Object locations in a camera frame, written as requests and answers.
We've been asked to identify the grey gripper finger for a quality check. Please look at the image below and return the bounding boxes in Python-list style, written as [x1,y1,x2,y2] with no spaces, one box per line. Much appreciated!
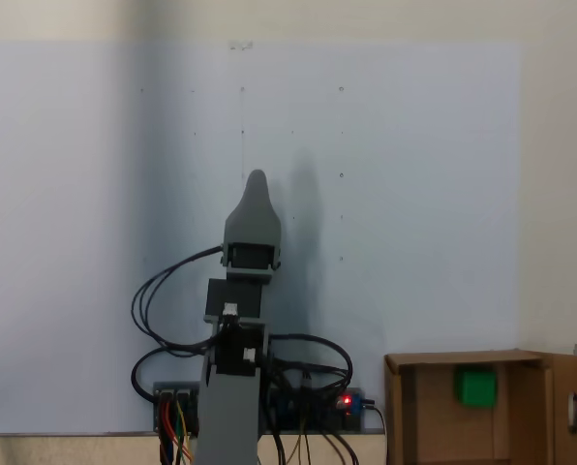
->
[224,169,284,246]

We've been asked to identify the green die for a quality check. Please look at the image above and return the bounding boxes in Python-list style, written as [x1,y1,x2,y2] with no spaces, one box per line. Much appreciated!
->
[453,368,498,408]

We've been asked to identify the circuit board with red LED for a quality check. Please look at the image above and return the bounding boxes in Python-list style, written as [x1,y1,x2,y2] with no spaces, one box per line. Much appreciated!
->
[268,387,367,432]

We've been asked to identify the open cardboard box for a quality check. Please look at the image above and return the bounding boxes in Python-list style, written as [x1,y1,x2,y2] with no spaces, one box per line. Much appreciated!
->
[383,349,577,465]

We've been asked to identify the black servo cable bundle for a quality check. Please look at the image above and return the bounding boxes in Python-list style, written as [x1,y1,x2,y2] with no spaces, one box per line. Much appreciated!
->
[131,244,225,358]
[268,332,354,388]

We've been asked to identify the circuit board with jumper wires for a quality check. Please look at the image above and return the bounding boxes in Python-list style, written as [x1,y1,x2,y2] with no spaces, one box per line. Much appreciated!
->
[153,381,200,432]

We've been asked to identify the yellow wire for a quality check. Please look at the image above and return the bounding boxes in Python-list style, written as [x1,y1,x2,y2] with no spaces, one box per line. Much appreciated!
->
[291,401,314,465]

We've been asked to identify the coloured jumper wires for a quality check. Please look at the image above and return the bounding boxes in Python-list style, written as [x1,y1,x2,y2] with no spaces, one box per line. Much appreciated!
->
[156,396,196,465]

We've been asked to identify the black power cable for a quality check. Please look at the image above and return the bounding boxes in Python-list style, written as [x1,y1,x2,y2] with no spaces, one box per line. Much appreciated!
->
[363,397,390,465]

